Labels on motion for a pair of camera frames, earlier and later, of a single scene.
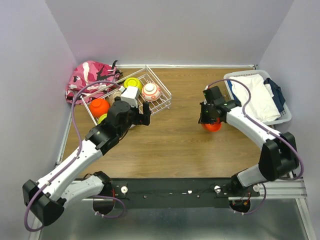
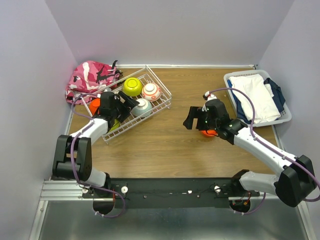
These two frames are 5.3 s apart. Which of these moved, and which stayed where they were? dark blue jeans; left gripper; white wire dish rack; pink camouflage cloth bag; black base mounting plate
Moved: left gripper
Stayed: white wire dish rack; dark blue jeans; pink camouflage cloth bag; black base mounting plate
